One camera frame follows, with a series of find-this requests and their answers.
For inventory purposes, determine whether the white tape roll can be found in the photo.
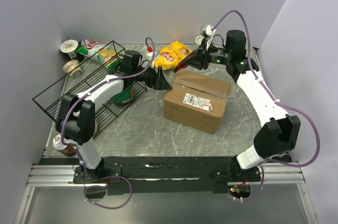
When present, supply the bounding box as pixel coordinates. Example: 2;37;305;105
93;120;99;135

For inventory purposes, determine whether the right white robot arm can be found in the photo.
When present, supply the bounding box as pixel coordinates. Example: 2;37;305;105
175;30;301;181

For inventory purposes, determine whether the white yogurt cup rear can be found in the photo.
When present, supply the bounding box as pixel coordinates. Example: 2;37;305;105
195;35;207;46

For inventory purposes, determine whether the green white chips bag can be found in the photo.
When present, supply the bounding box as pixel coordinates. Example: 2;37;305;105
76;41;123;70

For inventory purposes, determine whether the metal tin can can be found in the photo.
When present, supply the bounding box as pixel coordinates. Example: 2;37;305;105
52;134;76;157

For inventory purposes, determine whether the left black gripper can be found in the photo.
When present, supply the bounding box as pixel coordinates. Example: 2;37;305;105
133;63;172;91

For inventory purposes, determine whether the brown cardboard express box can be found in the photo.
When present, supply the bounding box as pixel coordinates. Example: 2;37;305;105
163;69;231;134

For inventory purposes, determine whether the aluminium rail frame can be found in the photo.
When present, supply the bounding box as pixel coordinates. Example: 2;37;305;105
25;164;80;188

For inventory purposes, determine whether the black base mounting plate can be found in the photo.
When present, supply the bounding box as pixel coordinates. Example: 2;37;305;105
73;156;261;195

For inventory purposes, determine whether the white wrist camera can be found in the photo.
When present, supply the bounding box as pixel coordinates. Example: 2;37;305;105
146;46;161;63
200;24;215;39

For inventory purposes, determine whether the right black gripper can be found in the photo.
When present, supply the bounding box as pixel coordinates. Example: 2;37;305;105
183;38;231;71

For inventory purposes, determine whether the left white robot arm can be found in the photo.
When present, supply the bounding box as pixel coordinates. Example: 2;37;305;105
56;50;171;183

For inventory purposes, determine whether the green lidded jar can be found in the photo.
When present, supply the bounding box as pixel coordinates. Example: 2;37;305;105
111;86;134;106

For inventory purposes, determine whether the blue white small packet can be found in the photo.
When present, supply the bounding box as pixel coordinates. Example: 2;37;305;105
79;39;90;49

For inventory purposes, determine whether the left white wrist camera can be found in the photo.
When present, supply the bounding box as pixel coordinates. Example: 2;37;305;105
146;46;161;63

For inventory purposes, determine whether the yellow Lays chips bag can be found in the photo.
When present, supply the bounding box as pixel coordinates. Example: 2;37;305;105
154;41;192;71

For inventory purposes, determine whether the black wire rack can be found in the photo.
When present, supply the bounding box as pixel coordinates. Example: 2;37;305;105
32;40;148;140

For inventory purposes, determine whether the white yogurt cup lying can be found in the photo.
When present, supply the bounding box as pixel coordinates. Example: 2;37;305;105
63;60;82;78

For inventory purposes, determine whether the red black utility knife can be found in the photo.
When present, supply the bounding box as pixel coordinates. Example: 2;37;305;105
173;58;198;73

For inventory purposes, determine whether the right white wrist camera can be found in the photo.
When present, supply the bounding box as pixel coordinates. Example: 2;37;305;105
200;24;215;39

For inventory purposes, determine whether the white yogurt cup upright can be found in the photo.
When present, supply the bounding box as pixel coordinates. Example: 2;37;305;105
60;40;78;60

